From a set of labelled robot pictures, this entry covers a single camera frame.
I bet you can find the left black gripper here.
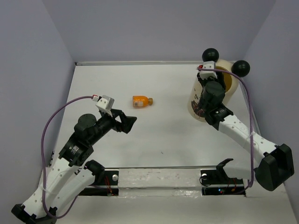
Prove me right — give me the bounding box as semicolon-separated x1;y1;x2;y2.
89;108;137;144

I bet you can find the orange juice bottle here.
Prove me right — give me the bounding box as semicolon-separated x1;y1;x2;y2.
132;96;153;108

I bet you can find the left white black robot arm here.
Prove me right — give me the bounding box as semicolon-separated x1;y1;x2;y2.
11;109;137;224

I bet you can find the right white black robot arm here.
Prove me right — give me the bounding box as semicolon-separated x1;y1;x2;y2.
197;68;294;191

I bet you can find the cream bin with black ears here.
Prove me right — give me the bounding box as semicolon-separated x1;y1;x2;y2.
187;48;239;122

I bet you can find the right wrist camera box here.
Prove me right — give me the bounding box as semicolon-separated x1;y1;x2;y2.
198;61;217;80

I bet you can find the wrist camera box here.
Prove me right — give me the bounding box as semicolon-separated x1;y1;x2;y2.
95;95;114;117
198;61;217;80

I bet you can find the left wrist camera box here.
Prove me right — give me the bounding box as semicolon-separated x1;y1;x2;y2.
95;95;114;117

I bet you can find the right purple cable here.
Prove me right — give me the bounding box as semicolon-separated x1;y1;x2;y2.
197;65;255;194

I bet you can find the purple cable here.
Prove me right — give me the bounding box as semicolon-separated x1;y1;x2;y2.
41;94;99;219
197;65;255;194

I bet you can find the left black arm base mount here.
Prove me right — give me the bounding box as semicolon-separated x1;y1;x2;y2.
79;169;119;196

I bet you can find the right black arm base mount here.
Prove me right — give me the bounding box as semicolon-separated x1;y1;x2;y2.
199;169;246;196

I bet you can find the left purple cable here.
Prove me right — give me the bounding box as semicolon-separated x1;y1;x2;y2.
41;94;99;219

